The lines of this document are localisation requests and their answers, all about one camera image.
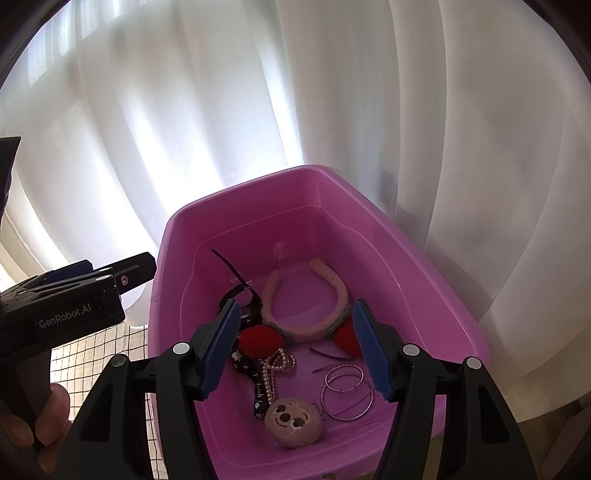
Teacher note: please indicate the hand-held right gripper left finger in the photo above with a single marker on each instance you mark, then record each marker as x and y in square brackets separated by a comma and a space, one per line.
[221, 350]

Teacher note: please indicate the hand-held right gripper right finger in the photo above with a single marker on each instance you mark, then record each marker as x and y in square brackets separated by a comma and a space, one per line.
[374, 355]

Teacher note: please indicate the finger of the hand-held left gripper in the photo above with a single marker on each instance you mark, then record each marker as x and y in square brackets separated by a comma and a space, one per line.
[69, 271]
[134, 270]

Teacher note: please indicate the pink fuzzy headband red pompoms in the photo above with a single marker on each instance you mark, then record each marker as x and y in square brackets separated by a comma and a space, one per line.
[339, 295]

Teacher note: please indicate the black wrist watch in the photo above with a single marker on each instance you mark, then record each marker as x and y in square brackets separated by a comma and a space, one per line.
[240, 281]

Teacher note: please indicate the purple plastic bin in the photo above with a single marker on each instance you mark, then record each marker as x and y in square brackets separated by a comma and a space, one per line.
[300, 207]

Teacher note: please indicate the person's left hand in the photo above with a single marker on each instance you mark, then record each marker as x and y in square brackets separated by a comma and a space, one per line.
[53, 415]

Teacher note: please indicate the purple hairpin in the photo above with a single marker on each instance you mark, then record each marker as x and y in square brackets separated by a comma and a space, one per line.
[330, 354]

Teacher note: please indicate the black printed ribbon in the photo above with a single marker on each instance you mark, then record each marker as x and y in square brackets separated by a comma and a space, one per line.
[256, 392]

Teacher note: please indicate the round beige plush face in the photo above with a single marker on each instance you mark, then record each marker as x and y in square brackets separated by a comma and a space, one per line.
[295, 422]

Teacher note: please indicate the white sheer curtain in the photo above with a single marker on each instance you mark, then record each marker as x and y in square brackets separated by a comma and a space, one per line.
[138, 138]

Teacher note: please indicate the cream thick curtain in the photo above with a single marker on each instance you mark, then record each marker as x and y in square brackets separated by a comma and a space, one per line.
[461, 161]

